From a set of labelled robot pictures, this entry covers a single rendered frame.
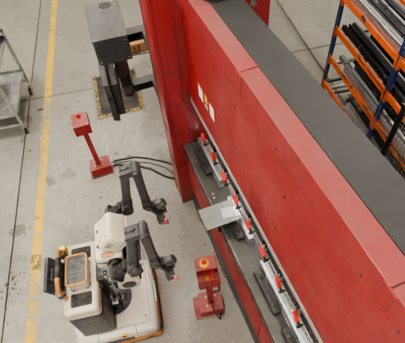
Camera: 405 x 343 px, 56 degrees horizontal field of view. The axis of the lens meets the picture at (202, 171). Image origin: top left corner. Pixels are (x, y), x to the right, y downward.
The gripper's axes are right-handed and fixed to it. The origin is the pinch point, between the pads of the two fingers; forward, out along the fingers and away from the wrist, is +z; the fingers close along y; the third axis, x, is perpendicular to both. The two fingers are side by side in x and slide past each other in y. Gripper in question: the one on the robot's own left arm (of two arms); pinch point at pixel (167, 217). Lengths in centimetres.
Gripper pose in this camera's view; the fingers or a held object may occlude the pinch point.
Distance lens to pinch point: 282.3
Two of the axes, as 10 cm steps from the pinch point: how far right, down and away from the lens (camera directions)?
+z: 5.0, 4.6, 7.4
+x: -8.4, 4.5, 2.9
